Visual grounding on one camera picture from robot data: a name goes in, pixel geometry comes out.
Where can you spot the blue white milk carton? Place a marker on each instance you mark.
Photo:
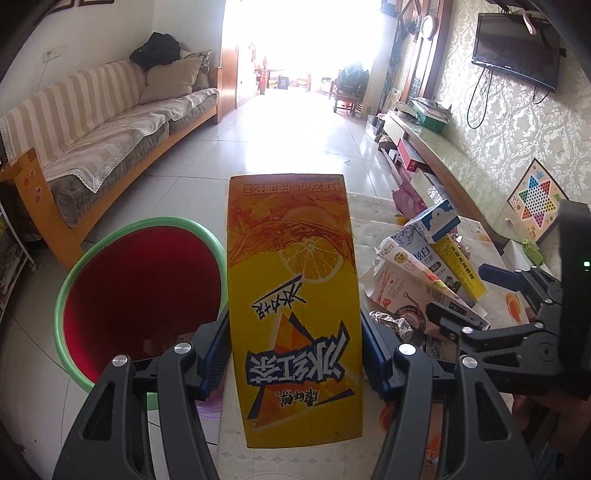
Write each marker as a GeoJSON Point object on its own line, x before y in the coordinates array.
{"type": "Point", "coordinates": [438, 221]}

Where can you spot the red flat box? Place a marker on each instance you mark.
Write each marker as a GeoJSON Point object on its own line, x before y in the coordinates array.
{"type": "Point", "coordinates": [411, 157]}

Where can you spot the green crumpled wrapper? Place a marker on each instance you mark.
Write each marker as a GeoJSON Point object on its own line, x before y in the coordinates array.
{"type": "Point", "coordinates": [532, 253]}

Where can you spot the plain beige cushion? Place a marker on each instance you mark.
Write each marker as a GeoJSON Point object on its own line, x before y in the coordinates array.
{"type": "Point", "coordinates": [171, 78]}

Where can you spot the wooden frame sofa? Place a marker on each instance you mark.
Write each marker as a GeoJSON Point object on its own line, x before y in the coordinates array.
{"type": "Point", "coordinates": [115, 138]}

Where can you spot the fruit-print tablecloth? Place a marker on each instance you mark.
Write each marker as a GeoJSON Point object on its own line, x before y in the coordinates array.
{"type": "Point", "coordinates": [374, 217]}

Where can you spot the striped beige sofa cover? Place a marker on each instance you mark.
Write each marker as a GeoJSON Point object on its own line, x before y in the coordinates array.
{"type": "Point", "coordinates": [83, 101]}

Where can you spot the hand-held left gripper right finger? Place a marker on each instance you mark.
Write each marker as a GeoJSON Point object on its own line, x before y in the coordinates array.
{"type": "Point", "coordinates": [374, 355]}

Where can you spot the colourful star checkers board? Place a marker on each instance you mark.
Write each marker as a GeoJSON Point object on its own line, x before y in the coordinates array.
{"type": "Point", "coordinates": [538, 194]}

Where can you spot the red bin with green rim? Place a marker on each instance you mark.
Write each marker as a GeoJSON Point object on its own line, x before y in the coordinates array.
{"type": "Point", "coordinates": [138, 286]}

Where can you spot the white red paper box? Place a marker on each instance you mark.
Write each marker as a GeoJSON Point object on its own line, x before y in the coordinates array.
{"type": "Point", "coordinates": [397, 290]}

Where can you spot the long low television cabinet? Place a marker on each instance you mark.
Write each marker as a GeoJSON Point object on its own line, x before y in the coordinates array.
{"type": "Point", "coordinates": [443, 147]}

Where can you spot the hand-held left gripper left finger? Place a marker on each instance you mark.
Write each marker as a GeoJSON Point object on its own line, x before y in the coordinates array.
{"type": "Point", "coordinates": [217, 355]}

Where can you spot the wall-mounted television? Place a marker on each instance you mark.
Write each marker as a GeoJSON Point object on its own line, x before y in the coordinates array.
{"type": "Point", "coordinates": [512, 46]}

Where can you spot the person's right forearm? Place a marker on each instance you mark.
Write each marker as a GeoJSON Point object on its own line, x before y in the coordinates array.
{"type": "Point", "coordinates": [554, 415]}

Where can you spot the pink crumpled wrapper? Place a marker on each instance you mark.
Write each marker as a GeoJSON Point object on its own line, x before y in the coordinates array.
{"type": "Point", "coordinates": [408, 198]}

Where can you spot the black bag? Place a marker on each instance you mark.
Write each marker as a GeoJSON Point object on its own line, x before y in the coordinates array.
{"type": "Point", "coordinates": [154, 48]}

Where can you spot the round wall clock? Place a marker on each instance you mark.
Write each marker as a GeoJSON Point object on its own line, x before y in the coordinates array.
{"type": "Point", "coordinates": [427, 26]}

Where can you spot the wooden chair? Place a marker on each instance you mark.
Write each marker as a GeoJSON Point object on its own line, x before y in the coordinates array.
{"type": "Point", "coordinates": [351, 104]}

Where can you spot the patterned cushion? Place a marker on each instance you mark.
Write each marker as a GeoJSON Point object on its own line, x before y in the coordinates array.
{"type": "Point", "coordinates": [204, 69]}

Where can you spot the green flat box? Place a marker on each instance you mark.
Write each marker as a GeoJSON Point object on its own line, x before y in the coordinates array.
{"type": "Point", "coordinates": [429, 121]}

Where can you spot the yellow drink carton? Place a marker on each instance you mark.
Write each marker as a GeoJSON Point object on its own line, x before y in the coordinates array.
{"type": "Point", "coordinates": [295, 300]}

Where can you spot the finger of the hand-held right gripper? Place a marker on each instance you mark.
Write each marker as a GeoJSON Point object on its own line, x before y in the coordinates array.
{"type": "Point", "coordinates": [501, 276]}
{"type": "Point", "coordinates": [455, 318]}

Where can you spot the yellow slim box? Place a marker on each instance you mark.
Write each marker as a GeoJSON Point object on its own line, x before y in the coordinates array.
{"type": "Point", "coordinates": [461, 272]}

